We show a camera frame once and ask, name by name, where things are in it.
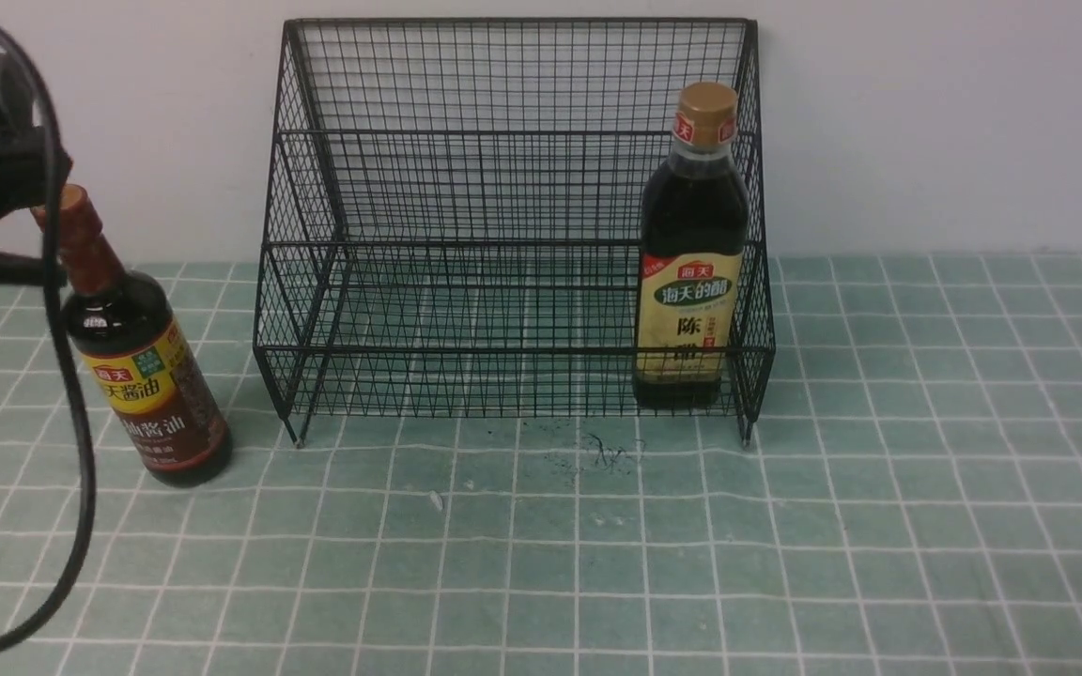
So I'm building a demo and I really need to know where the soy sauce bottle red cap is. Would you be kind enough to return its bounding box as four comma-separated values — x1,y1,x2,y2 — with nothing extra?
57,184,233,486

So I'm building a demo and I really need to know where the vinegar bottle gold cap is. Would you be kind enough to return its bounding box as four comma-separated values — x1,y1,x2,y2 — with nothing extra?
634,81,750,410

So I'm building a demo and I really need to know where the green checked tablecloth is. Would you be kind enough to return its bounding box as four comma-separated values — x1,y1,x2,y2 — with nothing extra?
0,255,1082,675

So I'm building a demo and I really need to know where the black wire mesh shelf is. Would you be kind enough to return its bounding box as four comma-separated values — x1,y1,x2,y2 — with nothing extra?
253,17,776,441

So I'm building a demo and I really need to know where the black cable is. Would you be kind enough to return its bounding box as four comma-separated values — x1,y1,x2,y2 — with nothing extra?
0,2,97,666

